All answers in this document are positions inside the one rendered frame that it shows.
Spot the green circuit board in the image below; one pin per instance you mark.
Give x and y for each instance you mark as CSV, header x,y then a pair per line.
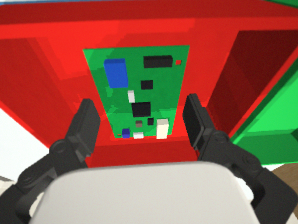
x,y
139,87

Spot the green open-top bin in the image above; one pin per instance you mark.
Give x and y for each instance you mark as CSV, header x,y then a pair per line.
x,y
274,135

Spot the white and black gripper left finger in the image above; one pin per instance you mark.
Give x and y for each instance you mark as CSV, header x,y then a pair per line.
x,y
64,155

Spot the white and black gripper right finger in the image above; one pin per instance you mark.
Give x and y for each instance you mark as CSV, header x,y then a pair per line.
x,y
273,200

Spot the red open bin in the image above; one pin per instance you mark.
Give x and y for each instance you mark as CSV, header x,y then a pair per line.
x,y
43,79

